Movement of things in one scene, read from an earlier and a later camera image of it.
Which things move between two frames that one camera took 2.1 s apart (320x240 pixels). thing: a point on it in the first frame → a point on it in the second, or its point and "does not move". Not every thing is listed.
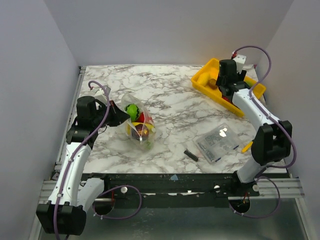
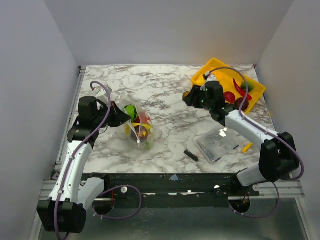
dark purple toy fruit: (140, 131) does not move
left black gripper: (118, 115) does not move
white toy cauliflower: (148, 145) does not move
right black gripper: (225, 90) → (196, 95)
